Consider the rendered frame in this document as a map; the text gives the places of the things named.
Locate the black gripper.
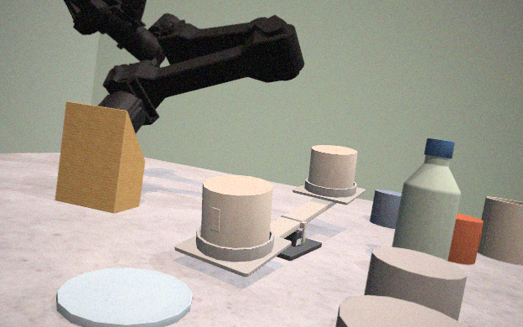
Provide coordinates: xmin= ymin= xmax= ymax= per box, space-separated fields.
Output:
xmin=64 ymin=0 xmax=146 ymax=51

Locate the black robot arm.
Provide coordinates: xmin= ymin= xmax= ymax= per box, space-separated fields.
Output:
xmin=99 ymin=13 xmax=304 ymax=133

